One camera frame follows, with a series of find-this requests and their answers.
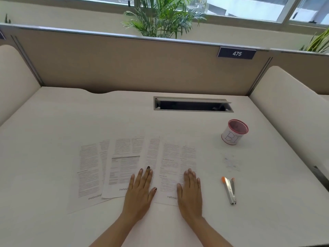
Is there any person's left hand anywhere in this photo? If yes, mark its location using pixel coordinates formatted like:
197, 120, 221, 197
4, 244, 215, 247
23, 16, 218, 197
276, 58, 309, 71
121, 166, 158, 221

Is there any person's right hand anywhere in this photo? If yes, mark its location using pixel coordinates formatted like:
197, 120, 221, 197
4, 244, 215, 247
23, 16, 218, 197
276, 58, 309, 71
176, 168, 204, 221

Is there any person's left forearm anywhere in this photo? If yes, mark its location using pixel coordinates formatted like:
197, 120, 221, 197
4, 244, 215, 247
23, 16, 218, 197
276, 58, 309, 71
89, 214, 145, 247

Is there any person's right forearm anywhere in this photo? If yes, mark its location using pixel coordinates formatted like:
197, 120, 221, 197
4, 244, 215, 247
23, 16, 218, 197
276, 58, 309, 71
186, 215, 234, 247

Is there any printed paper sheet with table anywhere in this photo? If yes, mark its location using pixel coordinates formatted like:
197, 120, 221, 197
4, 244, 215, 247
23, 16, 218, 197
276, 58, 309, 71
101, 137, 147, 199

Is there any printed white paper sheet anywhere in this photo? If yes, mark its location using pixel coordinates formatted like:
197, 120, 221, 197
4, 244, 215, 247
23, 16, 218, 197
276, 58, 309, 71
154, 141, 203, 207
142, 136, 165, 201
66, 140, 113, 214

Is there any silver and orange stapler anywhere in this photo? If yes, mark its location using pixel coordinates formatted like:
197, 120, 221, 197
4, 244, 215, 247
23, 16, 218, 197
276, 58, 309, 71
221, 177, 237, 205

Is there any white cup with red rim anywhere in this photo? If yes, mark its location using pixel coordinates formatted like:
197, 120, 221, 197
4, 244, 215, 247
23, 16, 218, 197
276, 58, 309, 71
221, 119, 249, 145

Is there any beige desk partition panel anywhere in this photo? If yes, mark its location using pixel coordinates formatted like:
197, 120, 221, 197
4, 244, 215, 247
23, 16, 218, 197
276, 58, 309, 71
0, 23, 329, 97

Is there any white curved side divider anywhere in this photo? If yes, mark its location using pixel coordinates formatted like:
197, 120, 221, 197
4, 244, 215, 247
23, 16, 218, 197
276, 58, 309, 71
0, 44, 41, 126
249, 66, 329, 193

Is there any dark number label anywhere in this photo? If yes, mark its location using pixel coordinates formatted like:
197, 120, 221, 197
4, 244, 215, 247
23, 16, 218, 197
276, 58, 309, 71
217, 47, 257, 60

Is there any green palm plant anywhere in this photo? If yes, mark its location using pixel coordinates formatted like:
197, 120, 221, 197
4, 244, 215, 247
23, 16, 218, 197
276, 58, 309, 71
121, 0, 207, 39

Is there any white framed window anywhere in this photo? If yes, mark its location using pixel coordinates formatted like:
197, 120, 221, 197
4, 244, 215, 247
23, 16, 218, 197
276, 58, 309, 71
59, 0, 329, 26

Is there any green leafy plant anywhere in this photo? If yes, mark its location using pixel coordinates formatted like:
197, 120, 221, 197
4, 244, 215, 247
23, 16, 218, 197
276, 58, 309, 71
299, 28, 329, 53

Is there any grey desk cable hatch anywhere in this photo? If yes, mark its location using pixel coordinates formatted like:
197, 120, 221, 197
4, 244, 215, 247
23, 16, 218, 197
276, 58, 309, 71
153, 96, 234, 113

